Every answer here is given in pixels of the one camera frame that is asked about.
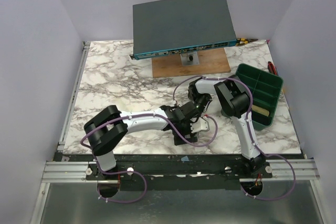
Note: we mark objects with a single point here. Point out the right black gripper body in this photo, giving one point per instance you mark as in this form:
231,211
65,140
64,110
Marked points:
202,99

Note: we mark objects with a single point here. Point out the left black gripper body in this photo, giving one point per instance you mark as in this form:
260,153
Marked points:
186,128

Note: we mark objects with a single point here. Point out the grey striped underwear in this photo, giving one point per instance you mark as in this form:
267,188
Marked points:
192,137

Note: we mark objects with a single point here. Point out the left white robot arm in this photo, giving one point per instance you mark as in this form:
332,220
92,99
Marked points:
108,128

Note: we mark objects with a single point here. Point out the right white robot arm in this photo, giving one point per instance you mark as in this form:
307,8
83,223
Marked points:
252,156

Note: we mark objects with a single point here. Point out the brown plywood board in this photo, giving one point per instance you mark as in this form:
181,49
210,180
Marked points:
211,62

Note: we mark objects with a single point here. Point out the blue tape piece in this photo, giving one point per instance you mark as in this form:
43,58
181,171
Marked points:
185,159

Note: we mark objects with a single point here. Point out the cream rolled cloth in tray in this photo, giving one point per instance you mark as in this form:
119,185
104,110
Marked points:
260,110

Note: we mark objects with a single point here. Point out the green divided plastic tray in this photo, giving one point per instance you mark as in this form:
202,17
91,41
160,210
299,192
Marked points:
265,88

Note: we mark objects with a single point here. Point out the red black utility knife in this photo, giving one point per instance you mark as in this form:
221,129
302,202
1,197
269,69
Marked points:
272,69

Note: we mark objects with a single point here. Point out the grey metal stand bracket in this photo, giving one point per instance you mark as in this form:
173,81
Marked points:
190,59

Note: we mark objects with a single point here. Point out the black metal base rail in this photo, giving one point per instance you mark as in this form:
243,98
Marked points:
168,172

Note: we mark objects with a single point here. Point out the grey network switch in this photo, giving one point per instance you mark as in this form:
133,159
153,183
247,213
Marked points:
174,27

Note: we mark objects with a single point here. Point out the aluminium frame rail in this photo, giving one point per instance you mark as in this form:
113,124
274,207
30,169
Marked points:
45,186

